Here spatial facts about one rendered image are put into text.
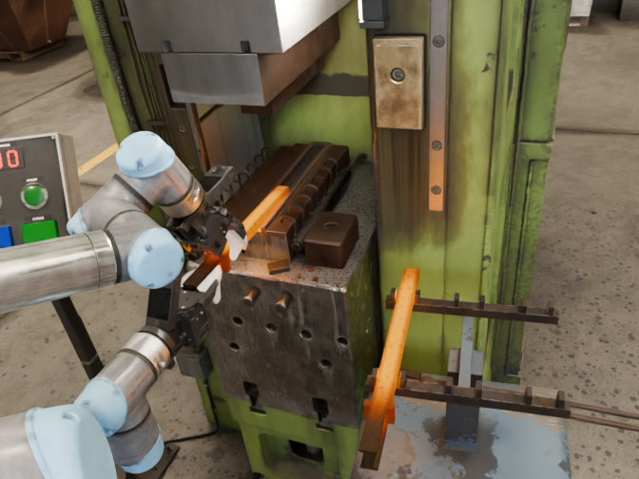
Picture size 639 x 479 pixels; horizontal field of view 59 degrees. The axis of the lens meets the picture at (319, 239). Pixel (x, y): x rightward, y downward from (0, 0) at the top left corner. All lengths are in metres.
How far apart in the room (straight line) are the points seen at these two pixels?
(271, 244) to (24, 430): 0.75
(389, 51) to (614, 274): 1.92
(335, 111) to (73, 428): 1.17
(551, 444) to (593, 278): 1.57
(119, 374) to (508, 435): 0.75
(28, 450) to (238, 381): 0.99
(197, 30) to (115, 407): 0.64
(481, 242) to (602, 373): 1.17
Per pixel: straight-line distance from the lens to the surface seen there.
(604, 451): 2.10
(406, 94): 1.09
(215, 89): 1.09
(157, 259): 0.75
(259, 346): 1.36
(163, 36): 1.12
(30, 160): 1.38
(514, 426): 1.25
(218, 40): 1.06
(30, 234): 1.37
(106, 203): 0.87
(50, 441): 0.56
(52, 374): 2.60
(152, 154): 0.86
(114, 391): 0.89
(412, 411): 1.25
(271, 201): 1.26
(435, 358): 1.49
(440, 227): 1.23
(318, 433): 1.54
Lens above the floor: 1.64
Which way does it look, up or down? 34 degrees down
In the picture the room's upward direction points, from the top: 7 degrees counter-clockwise
